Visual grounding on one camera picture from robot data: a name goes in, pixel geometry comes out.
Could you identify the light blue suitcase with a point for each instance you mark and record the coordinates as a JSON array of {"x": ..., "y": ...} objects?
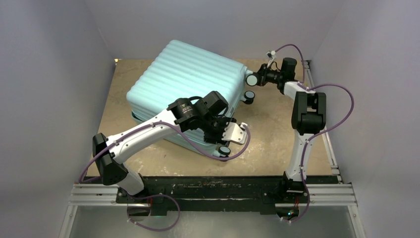
[{"x": 183, "y": 71}]

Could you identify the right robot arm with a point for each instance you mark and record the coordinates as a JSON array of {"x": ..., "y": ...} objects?
[{"x": 308, "y": 119}]

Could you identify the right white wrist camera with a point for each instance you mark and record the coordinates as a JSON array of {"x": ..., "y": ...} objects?
[{"x": 271, "y": 57}]

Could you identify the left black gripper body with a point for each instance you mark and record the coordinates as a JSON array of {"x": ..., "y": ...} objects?
[{"x": 214, "y": 129}]

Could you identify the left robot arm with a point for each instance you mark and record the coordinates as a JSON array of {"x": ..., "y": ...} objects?
[{"x": 203, "y": 113}]

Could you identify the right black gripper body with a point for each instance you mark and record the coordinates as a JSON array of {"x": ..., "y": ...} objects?
[{"x": 267, "y": 75}]

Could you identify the black metal base rail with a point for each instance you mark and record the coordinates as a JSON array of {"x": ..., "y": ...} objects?
[{"x": 262, "y": 194}]

